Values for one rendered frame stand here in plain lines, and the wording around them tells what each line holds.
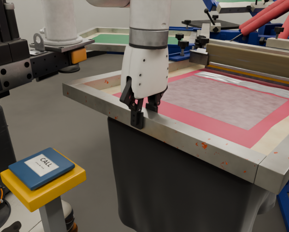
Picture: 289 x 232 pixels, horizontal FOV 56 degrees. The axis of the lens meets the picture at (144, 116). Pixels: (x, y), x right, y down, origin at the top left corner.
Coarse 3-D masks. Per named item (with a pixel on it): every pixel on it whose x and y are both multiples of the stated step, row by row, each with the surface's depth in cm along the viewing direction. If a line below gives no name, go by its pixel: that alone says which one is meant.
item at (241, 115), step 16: (256, 80) 99; (224, 96) 81; (240, 96) 81; (256, 96) 82; (272, 96) 83; (176, 112) 68; (192, 112) 68; (208, 112) 69; (224, 112) 69; (240, 112) 70; (256, 112) 70; (272, 112) 71; (288, 112) 71; (208, 128) 60; (224, 128) 61; (240, 128) 61; (256, 128) 61; (240, 144) 54
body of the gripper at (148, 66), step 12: (132, 48) 49; (144, 48) 49; (156, 48) 49; (132, 60) 50; (144, 60) 50; (156, 60) 52; (168, 60) 55; (132, 72) 50; (144, 72) 51; (156, 72) 53; (132, 84) 51; (144, 84) 52; (156, 84) 54; (144, 96) 53
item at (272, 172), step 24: (120, 72) 87; (72, 96) 73; (96, 96) 66; (120, 120) 61; (144, 120) 56; (168, 120) 55; (192, 144) 49; (216, 144) 47; (288, 144) 48; (240, 168) 44; (264, 168) 41; (288, 168) 41
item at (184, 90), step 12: (192, 72) 105; (216, 72) 107; (168, 84) 89; (180, 84) 90; (192, 84) 90; (204, 84) 91; (216, 84) 92; (228, 84) 92; (120, 96) 77; (168, 96) 78; (180, 96) 79; (192, 96) 79; (204, 96) 80; (168, 108) 70; (180, 108) 70
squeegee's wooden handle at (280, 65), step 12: (216, 48) 104; (228, 48) 100; (240, 48) 99; (216, 60) 105; (228, 60) 102; (240, 60) 99; (252, 60) 96; (264, 60) 93; (276, 60) 90; (288, 60) 88; (264, 72) 94; (276, 72) 91; (288, 72) 89
